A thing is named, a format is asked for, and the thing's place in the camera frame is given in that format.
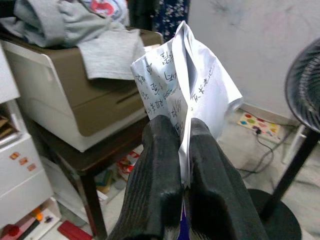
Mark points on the dark floral dress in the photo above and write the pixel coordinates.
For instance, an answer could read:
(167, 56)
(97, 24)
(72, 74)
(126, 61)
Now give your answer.
(172, 17)

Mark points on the white drawer cabinet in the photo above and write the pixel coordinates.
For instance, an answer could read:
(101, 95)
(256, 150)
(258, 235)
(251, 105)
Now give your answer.
(20, 170)

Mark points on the white written paper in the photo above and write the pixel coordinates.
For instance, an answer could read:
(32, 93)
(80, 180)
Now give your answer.
(212, 82)

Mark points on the red plastic cup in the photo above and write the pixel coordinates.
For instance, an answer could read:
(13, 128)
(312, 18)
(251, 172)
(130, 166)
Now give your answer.
(10, 232)

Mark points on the grey sweatshirt with red print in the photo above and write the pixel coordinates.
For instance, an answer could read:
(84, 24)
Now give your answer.
(75, 27)

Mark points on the red white colourful package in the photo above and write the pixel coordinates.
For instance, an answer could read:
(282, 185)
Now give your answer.
(128, 162)

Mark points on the colourful wooden puzzle board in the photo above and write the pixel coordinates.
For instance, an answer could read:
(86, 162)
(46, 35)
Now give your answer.
(257, 125)

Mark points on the black standing fan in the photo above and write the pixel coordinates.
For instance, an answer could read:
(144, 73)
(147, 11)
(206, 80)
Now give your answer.
(302, 82)

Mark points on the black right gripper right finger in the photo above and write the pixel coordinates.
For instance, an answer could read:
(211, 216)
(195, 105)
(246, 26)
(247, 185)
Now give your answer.
(215, 195)

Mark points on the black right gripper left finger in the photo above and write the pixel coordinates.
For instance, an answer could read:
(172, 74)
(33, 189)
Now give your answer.
(150, 180)

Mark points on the beige brown printer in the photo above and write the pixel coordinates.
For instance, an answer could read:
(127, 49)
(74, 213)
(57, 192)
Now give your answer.
(62, 95)

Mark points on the red flat box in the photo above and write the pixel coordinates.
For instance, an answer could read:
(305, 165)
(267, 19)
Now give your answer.
(73, 231)

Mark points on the dark wooden table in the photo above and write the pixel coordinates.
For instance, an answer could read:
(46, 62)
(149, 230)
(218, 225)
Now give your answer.
(85, 162)

